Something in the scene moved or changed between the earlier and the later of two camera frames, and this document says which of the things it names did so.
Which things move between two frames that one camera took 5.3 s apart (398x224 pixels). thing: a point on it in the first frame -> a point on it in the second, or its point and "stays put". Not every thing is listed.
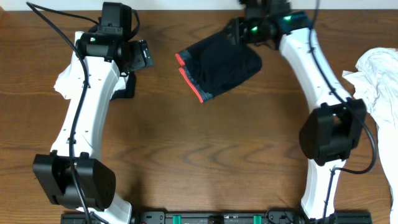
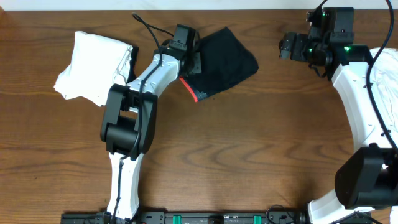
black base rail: x=229 y=217 stays put
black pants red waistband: x=217 y=65 stays put
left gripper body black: x=135 y=58 -> x=191 y=63
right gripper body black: x=252 y=32 -> x=302 y=49
